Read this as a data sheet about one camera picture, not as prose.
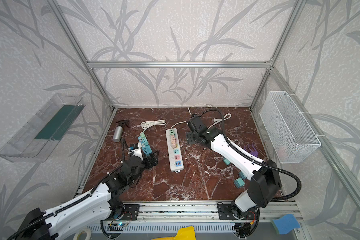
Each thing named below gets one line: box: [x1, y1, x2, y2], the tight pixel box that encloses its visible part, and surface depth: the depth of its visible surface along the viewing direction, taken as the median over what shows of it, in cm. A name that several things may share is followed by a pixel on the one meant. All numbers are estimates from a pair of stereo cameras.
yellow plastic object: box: [151, 226, 196, 240], surface depth 69 cm
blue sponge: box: [270, 214, 301, 235], surface depth 71 cm
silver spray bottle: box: [112, 120, 130, 143], surface depth 105 cm
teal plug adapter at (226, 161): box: [223, 157, 231, 166], surface depth 91 cm
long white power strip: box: [165, 128, 184, 173], surface depth 93 cm
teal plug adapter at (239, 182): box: [234, 177, 245, 189], surface depth 83 cm
